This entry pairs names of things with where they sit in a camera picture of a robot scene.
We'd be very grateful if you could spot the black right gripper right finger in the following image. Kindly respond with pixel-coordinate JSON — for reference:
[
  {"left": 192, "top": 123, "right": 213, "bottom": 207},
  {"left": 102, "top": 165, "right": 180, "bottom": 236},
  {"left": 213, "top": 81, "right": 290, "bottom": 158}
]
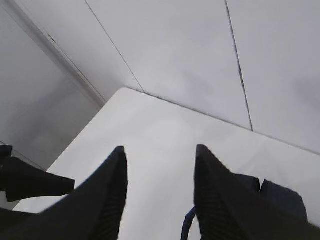
[{"left": 194, "top": 144, "right": 320, "bottom": 240}]

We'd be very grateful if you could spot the dark navy lunch bag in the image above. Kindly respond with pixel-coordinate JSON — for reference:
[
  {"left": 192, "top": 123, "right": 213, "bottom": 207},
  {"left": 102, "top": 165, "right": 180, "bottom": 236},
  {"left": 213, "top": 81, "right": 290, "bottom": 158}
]
[{"left": 180, "top": 173, "right": 309, "bottom": 240}]

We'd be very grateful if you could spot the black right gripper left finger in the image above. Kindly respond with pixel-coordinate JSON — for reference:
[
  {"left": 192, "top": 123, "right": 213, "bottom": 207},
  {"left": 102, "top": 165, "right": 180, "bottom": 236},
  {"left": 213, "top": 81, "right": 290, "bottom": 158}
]
[{"left": 0, "top": 146, "right": 128, "bottom": 240}]

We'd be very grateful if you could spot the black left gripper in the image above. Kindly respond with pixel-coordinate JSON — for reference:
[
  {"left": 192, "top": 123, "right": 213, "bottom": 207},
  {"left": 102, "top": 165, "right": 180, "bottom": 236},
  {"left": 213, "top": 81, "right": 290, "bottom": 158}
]
[{"left": 0, "top": 145, "right": 75, "bottom": 202}]

